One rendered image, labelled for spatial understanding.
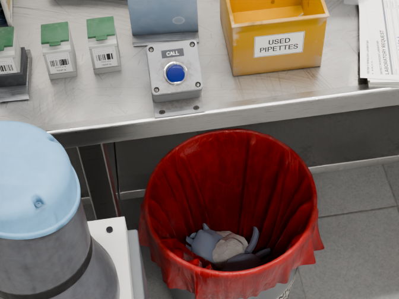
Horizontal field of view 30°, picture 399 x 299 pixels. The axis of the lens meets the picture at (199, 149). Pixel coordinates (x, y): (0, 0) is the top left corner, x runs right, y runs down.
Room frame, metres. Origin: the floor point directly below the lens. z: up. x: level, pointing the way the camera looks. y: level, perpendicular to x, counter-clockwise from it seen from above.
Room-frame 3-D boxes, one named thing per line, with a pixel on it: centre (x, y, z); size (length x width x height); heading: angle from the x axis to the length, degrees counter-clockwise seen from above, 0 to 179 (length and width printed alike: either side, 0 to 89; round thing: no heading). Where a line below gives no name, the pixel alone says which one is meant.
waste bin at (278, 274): (0.84, -0.05, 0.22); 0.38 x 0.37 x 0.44; 96
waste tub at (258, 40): (0.81, -0.11, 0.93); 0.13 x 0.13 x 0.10; 5
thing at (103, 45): (0.79, 0.13, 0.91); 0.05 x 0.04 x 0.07; 6
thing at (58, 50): (0.78, 0.19, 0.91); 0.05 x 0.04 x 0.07; 6
